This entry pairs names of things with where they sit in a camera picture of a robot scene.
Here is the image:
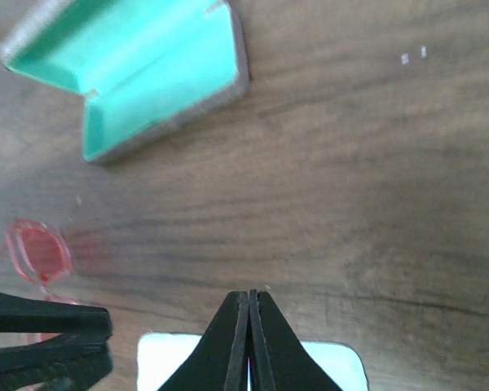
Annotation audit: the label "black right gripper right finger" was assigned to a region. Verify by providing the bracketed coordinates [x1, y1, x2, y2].
[248, 290, 341, 391]

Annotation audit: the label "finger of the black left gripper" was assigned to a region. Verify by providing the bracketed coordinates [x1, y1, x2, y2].
[0, 333, 113, 390]
[0, 292, 112, 338]

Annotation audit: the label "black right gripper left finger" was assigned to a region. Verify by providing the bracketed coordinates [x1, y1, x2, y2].
[160, 291, 249, 390]

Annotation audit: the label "light blue cleaning cloth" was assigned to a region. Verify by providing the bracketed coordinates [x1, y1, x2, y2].
[136, 332, 368, 391]

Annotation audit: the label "red transparent sunglasses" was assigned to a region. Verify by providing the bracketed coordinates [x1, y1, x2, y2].
[0, 218, 77, 305]

